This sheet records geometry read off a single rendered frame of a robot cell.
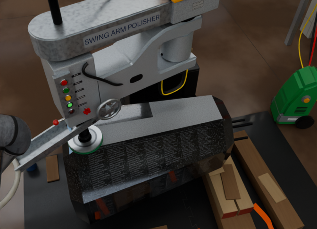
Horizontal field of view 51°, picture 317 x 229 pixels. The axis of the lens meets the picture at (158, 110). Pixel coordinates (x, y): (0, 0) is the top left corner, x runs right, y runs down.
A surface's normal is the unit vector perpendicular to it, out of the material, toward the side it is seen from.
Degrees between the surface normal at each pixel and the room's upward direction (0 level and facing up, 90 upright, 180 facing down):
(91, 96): 90
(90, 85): 90
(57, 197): 0
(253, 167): 0
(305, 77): 34
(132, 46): 40
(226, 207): 0
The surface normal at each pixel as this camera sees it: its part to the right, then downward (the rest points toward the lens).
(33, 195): 0.03, -0.65
